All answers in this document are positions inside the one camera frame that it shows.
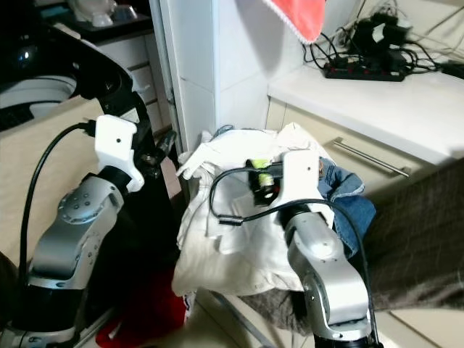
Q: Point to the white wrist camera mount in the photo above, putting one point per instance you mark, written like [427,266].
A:
[116,141]
[303,177]

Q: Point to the black top-load washing machine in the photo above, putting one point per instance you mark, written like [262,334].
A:
[36,90]

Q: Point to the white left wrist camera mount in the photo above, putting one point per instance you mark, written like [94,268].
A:
[116,141]

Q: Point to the black power adapter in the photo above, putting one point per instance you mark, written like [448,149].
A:
[380,32]

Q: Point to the small black plug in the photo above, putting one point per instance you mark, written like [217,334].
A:
[454,69]

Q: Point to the white lumpy object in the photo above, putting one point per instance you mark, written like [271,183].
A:
[90,7]

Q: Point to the yellow green tag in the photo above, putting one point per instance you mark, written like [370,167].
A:
[257,164]

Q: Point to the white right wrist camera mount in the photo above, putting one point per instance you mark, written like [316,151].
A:
[303,177]

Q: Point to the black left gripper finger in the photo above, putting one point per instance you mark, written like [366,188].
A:
[165,167]
[167,143]

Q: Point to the white counter cabinet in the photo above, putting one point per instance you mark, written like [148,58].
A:
[370,109]

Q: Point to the black power strip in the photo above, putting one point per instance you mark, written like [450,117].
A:
[362,72]

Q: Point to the small grey bowl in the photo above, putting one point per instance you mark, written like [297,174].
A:
[127,12]

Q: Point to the white garment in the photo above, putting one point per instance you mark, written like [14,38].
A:
[210,254]

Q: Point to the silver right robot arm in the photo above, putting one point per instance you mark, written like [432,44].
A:
[326,268]

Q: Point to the red cloth heap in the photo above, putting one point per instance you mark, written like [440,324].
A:
[152,319]

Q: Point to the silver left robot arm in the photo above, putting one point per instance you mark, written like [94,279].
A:
[65,239]

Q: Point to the white drawer cabinet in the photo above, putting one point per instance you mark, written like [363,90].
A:
[141,69]

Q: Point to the blue denim jeans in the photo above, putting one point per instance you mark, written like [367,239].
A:
[337,181]

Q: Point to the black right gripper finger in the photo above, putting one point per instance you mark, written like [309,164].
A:
[259,177]
[261,194]

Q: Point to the red hanging towel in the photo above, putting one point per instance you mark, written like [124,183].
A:
[301,14]

